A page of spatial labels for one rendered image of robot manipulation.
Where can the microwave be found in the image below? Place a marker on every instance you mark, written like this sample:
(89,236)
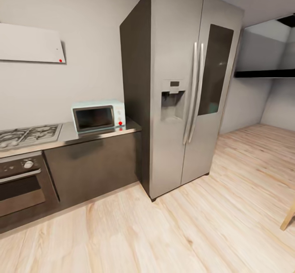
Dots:
(98,114)

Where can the range hood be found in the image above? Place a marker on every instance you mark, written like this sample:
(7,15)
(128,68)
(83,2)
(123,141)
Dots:
(25,43)

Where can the oven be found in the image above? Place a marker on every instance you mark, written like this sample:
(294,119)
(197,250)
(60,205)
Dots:
(26,186)

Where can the fridge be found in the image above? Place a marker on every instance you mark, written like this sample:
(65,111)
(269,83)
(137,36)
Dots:
(177,57)

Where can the burner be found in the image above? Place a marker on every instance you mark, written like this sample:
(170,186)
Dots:
(27,136)

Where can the stairs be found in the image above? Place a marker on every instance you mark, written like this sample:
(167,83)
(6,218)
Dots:
(268,50)

